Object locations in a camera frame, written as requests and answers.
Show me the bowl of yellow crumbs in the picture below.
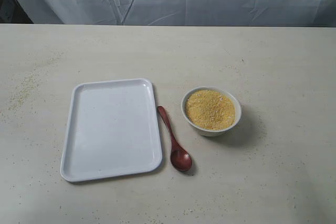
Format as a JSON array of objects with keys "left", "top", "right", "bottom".
[{"left": 185, "top": 90, "right": 235, "bottom": 131}]

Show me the dark red wooden spoon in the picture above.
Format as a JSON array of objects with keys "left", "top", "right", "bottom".
[{"left": 157, "top": 106, "right": 193, "bottom": 172}]

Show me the white ceramic bowl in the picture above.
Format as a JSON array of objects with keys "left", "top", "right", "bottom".
[{"left": 181, "top": 87, "right": 242, "bottom": 137}]

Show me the white plastic tray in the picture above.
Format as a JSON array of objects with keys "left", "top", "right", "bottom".
[{"left": 60, "top": 78, "right": 163, "bottom": 183}]

